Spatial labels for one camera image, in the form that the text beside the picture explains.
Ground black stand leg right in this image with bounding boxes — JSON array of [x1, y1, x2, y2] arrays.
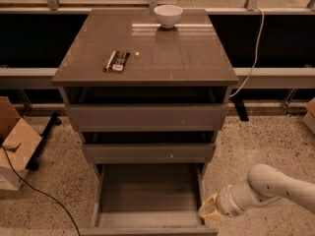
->
[[232, 98, 249, 122]]

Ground grey top drawer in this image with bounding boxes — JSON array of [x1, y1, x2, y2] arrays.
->
[[65, 104, 227, 132]]

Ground cardboard box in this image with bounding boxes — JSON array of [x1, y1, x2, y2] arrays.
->
[[0, 96, 41, 191], [302, 97, 315, 134]]

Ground black floor cable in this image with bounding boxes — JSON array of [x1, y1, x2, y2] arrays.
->
[[0, 145, 82, 236]]

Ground cardboard box right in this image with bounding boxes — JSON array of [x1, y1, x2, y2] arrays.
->
[[302, 97, 315, 134]]

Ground grey bottom drawer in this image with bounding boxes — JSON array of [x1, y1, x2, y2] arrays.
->
[[80, 163, 219, 236]]

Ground grey drawer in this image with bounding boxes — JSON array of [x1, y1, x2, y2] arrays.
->
[[83, 131, 215, 164], [80, 163, 219, 236], [65, 104, 227, 132]]

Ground grey middle drawer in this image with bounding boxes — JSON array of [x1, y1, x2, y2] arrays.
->
[[83, 131, 215, 164]]

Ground black pen package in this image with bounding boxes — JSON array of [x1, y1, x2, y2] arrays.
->
[[103, 50, 130, 73]]

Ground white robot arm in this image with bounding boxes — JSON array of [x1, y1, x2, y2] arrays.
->
[[199, 164, 315, 221]]

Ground cardboard box left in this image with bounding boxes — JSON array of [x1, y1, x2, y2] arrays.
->
[[0, 96, 41, 191]]

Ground white ceramic bowl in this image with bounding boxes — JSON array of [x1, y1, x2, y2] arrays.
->
[[154, 5, 183, 28]]

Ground black stand leg left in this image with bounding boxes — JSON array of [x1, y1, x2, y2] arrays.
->
[[27, 112, 62, 171]]

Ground white hanging cable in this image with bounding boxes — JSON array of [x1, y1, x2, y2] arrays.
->
[[228, 7, 266, 99]]

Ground grey drawer cabinet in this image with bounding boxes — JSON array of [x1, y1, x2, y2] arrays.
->
[[51, 8, 239, 180]]

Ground black stand leg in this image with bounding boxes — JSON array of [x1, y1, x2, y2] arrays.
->
[[232, 98, 249, 122], [27, 112, 62, 171]]

